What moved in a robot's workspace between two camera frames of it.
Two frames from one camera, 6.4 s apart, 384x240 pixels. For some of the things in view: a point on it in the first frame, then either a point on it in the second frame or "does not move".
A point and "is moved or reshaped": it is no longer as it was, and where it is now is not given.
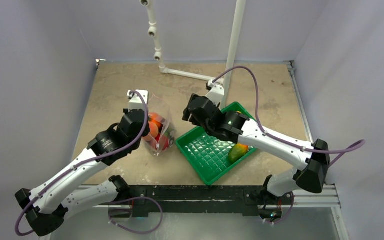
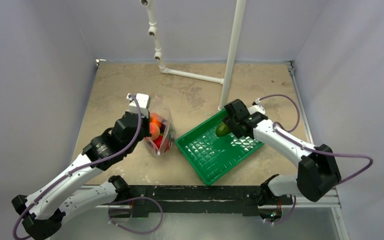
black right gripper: x=192 y=108 to x=233 y=124
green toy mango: x=237 y=152 is moved or reshaped
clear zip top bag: x=161 y=137 does not move
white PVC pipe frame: x=227 y=80 does not move
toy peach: x=154 y=129 does not move
